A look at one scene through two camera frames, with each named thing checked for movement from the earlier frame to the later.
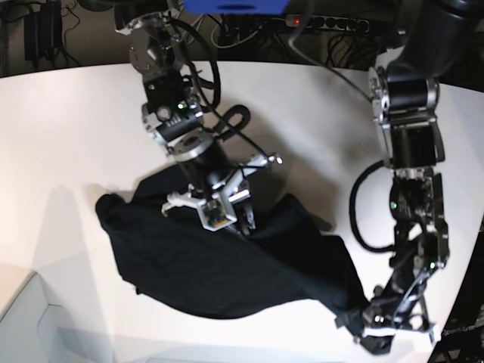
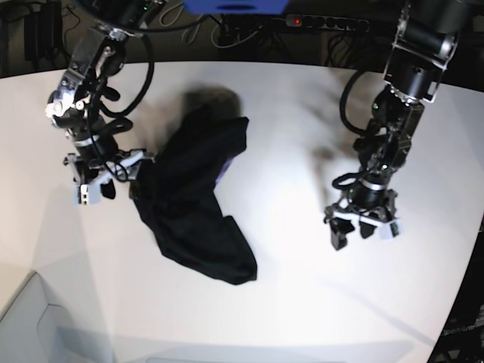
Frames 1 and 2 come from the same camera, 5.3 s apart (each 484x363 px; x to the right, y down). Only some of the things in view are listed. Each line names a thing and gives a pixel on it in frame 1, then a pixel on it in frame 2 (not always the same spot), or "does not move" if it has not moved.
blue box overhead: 234,7 does not move
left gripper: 214,189 to 119,166
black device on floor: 42,31 does not move
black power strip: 330,23 does not move
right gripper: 386,316 to 370,202
